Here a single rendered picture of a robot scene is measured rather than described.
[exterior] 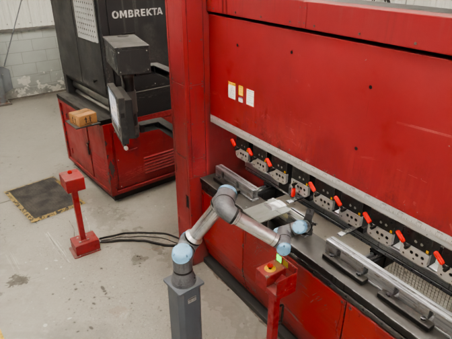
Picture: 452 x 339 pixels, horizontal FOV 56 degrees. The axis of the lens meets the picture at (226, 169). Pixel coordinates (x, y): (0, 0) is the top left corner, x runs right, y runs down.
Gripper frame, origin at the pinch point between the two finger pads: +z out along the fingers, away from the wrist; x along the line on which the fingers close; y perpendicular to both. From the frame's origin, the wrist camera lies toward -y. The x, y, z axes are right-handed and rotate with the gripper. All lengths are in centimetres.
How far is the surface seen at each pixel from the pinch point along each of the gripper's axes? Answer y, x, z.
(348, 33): -96, 10, -68
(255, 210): 1.2, -37.7, -0.7
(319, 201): -13.9, 4.5, -15.4
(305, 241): 13.3, -1.6, 3.4
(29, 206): 64, -322, 88
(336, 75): -79, 6, -53
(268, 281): 40.1, -15.0, -16.9
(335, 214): -7.1, 10.6, 21.1
